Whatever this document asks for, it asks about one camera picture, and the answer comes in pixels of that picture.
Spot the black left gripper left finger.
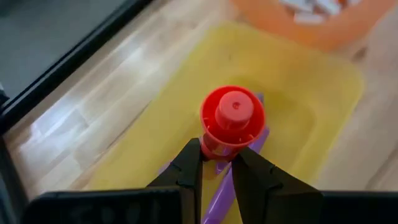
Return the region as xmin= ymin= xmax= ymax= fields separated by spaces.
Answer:
xmin=146 ymin=139 xmax=203 ymax=224

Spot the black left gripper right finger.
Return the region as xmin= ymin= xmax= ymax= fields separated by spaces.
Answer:
xmin=231 ymin=147 xmax=324 ymax=224

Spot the coral red highlighter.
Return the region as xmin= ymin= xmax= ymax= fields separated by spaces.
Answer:
xmin=198 ymin=85 xmax=267 ymax=162

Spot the yellow translucent plastic bin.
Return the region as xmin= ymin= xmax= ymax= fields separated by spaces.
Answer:
xmin=82 ymin=21 xmax=365 ymax=224

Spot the orange translucent plastic bin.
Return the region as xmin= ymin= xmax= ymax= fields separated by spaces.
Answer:
xmin=229 ymin=0 xmax=398 ymax=52

